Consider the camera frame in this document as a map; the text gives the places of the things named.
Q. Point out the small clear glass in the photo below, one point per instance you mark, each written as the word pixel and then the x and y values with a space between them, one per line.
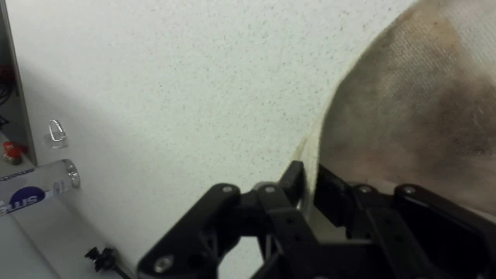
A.
pixel 55 136

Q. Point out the beige stained towel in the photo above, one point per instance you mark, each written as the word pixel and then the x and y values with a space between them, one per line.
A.
pixel 412 103

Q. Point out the clear bottle blue label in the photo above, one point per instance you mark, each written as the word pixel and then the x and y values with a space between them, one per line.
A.
pixel 35 188

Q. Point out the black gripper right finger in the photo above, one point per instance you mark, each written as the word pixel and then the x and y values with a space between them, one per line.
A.
pixel 412 238

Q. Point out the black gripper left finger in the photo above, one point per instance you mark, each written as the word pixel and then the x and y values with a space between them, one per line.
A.
pixel 232 233

